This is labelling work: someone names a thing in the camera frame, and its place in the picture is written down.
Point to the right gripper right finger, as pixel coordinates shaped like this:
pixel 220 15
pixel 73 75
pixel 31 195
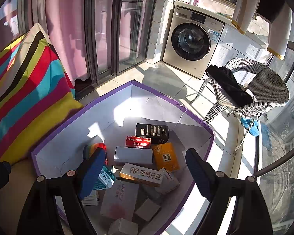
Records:
pixel 250 215

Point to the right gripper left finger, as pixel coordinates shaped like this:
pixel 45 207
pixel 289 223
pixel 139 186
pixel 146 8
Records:
pixel 73 187

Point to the white blue text box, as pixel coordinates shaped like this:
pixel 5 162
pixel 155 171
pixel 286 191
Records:
pixel 92 200

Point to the white medicine box red logo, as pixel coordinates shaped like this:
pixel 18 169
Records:
pixel 105 179

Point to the large white pink-stained box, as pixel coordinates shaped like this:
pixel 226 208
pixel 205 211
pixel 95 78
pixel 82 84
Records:
pixel 119 201

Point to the orange tissue pack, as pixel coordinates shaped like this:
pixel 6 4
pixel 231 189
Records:
pixel 165 157

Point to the white box purple ribbon logo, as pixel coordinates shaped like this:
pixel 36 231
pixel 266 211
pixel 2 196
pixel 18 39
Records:
pixel 133 155

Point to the red blue product box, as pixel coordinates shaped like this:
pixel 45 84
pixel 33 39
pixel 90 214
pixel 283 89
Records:
pixel 138 142

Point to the black applicator box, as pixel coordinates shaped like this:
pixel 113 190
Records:
pixel 159 134

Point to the small white box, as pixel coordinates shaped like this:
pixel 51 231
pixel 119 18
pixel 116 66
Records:
pixel 123 226

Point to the white cube box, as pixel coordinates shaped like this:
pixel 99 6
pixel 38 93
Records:
pixel 169 182

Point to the grey white square box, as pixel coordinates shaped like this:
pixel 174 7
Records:
pixel 147 210

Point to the beige seat cushion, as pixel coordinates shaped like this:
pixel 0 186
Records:
pixel 7 200

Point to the striped colourful cushion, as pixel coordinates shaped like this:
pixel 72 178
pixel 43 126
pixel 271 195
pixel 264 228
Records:
pixel 36 94

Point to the blue slipper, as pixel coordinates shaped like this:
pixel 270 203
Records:
pixel 252 125

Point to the purple-rimmed white storage box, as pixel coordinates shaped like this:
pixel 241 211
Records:
pixel 128 110

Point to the white wicker chair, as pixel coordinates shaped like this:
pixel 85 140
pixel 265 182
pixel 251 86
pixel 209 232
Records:
pixel 267 89

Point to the black cloth on chair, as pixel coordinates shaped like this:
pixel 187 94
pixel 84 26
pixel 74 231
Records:
pixel 225 78

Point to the gold washing machine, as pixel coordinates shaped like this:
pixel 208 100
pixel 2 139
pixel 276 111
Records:
pixel 192 40

